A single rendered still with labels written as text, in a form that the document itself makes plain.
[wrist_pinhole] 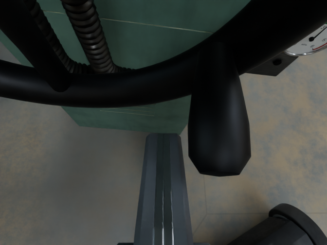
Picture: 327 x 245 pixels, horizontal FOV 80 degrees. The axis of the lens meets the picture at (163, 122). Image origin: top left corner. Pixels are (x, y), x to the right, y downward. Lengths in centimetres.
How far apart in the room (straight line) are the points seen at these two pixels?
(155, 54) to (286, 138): 84
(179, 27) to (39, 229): 81
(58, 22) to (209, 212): 78
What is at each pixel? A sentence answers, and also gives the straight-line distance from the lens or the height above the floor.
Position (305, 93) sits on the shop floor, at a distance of 128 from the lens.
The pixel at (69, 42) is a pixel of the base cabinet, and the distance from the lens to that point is 42.
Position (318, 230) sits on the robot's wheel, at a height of 20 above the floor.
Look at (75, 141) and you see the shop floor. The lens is 90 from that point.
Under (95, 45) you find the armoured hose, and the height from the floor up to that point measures 68.
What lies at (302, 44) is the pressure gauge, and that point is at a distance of 32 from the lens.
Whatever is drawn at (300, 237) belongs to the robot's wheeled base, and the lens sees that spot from 79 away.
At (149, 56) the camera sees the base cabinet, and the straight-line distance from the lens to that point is 40.
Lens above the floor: 83
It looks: 69 degrees down
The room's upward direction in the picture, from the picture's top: 17 degrees clockwise
